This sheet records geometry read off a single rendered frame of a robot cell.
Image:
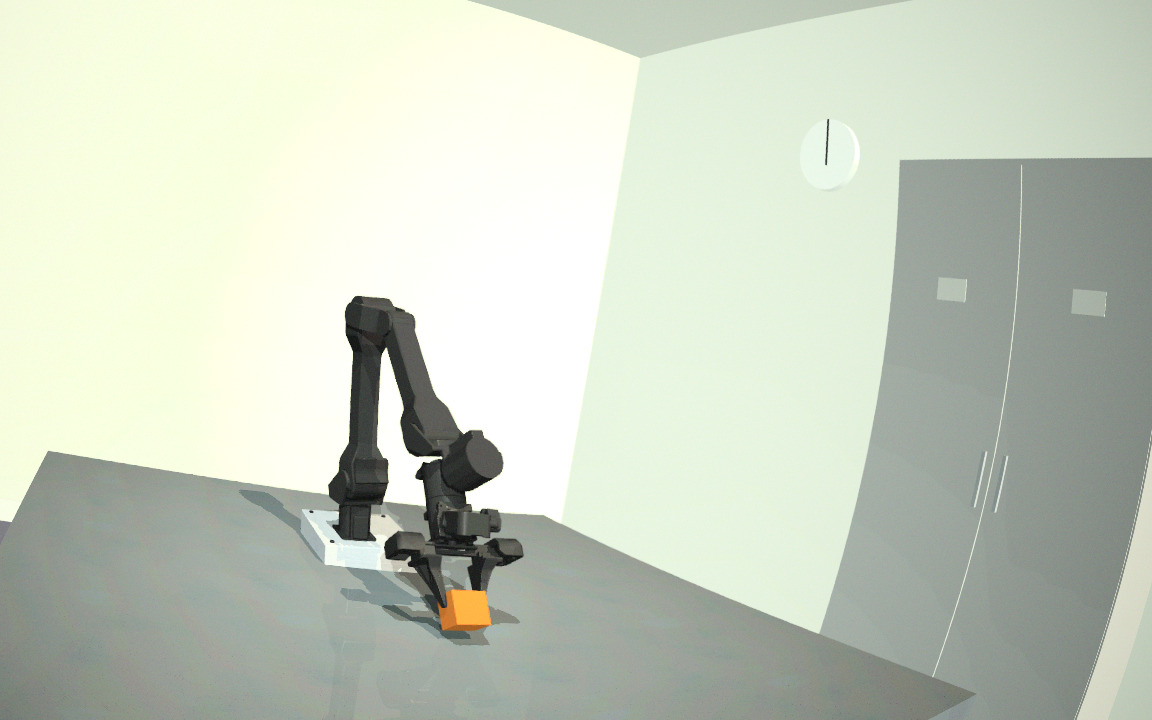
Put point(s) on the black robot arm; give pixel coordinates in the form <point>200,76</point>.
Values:
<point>373,325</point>

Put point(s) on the orange block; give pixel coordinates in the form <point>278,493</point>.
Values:
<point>466,610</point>

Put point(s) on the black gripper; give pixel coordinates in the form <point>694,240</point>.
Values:
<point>426,556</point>

